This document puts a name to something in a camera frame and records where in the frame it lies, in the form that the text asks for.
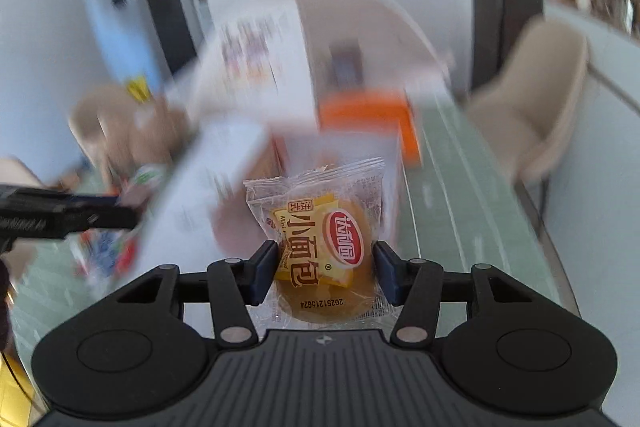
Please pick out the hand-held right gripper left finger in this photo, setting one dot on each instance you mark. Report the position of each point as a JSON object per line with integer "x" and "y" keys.
{"x": 262, "y": 272}

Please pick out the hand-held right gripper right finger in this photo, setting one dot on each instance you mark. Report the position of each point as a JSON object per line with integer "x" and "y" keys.
{"x": 390, "y": 272}

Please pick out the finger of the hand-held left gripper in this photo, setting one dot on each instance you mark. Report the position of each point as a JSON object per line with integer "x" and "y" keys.
{"x": 100, "y": 214}

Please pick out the blue seaweed snack packet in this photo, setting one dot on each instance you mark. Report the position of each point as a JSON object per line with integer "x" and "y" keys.
{"x": 102, "y": 257}

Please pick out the small bread packet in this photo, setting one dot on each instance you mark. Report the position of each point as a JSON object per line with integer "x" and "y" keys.
{"x": 320, "y": 227}

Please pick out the pink cardboard box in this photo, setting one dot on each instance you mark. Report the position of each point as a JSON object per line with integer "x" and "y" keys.
{"x": 225, "y": 157}

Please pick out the beige dining chair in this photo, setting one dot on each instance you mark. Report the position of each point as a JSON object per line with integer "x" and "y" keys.
{"x": 20, "y": 172}
{"x": 540, "y": 107}

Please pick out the brown plush bunny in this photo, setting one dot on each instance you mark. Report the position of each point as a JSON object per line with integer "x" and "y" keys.
{"x": 145, "y": 132}

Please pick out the orange pouch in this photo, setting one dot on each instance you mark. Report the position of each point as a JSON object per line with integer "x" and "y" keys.
{"x": 365, "y": 112}

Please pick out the printed mesh food cover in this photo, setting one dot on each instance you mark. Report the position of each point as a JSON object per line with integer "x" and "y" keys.
{"x": 380, "y": 37}

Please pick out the white sideboard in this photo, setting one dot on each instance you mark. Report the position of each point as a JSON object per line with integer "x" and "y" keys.
{"x": 600, "y": 157}

